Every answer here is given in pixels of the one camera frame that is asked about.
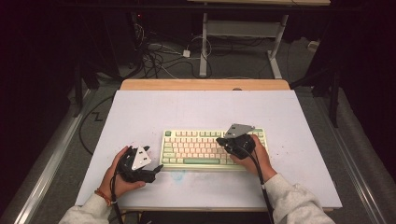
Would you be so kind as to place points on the cream and green keyboard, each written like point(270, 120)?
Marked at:
point(193, 146)

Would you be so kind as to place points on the white power adapter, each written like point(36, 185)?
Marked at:
point(186, 53)

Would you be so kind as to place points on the grey metal floor rail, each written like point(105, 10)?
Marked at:
point(351, 161)
point(49, 174)

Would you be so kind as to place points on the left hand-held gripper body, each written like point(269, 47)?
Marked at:
point(137, 169)

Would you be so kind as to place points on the person's left hand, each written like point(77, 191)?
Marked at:
point(123, 186)

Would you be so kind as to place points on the person's right hand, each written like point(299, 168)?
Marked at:
point(258, 161)

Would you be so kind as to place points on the white desk frame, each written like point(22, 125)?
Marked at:
point(239, 28)

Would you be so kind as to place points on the wooden table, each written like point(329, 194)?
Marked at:
point(202, 84)

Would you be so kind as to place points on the black metal stand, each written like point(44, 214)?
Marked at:
point(334, 99)
point(77, 90)

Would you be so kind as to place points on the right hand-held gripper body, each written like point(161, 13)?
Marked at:
point(239, 144)

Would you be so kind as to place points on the white board sheet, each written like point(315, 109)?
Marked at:
point(202, 109)

